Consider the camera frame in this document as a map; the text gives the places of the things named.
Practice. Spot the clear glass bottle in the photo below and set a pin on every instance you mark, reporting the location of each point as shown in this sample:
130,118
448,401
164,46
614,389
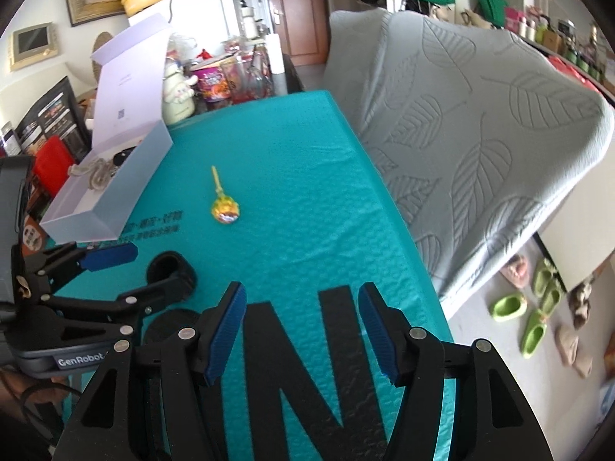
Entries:
262,77

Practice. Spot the person's left hand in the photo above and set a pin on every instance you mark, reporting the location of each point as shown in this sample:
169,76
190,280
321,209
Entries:
45,394

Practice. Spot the yellow lollipop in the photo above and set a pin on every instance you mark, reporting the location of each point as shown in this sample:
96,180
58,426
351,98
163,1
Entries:
225,210

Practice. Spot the brown plush slipper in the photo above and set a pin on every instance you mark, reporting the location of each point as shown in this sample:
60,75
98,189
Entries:
582,302

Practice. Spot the beige slipper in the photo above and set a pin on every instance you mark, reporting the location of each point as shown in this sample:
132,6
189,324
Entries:
574,350

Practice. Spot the glass mug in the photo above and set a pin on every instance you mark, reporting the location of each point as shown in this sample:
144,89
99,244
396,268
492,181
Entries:
238,79

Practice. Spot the gold intercom panel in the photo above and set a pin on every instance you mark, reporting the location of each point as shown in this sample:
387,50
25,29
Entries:
33,43

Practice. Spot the red cylindrical canister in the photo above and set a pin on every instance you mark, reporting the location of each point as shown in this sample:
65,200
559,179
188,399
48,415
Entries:
50,163

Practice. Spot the teal printed mat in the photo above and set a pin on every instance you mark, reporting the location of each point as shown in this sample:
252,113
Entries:
298,177

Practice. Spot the white tube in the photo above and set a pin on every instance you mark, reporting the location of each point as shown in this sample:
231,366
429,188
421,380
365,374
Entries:
275,55

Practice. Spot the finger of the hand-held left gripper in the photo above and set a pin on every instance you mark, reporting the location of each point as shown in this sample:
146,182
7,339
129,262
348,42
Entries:
163,288
108,255

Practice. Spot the white gift box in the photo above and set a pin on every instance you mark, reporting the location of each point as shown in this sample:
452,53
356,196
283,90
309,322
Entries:
125,86

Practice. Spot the woven straw fan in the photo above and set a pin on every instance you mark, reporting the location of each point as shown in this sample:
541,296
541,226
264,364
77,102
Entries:
102,48

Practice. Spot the row of cosmetic bottles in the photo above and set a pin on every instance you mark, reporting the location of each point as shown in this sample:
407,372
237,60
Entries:
562,41

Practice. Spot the white ceramic figure jar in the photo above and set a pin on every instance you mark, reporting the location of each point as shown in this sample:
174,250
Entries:
178,101

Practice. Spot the pink slipper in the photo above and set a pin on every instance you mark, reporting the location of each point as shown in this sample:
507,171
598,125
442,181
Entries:
515,271

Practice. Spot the green slipper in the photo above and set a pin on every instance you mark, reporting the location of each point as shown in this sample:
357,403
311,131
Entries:
507,306
543,276
552,297
533,333

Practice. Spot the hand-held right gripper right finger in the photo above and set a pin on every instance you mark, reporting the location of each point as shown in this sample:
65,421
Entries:
377,331

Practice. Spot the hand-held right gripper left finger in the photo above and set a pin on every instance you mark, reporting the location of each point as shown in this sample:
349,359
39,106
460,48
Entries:
226,331

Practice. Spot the instant noodle cup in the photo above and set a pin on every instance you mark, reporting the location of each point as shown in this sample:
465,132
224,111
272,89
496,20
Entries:
214,84

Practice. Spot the black printed pouch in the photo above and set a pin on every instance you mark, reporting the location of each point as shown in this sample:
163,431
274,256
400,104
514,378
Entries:
53,115

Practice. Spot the red paper bag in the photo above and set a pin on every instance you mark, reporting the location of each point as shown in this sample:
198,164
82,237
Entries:
571,72

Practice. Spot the white fridge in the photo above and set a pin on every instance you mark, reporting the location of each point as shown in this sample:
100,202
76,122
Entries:
202,14

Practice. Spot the brown wooden door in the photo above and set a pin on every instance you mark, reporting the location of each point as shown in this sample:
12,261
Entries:
298,9

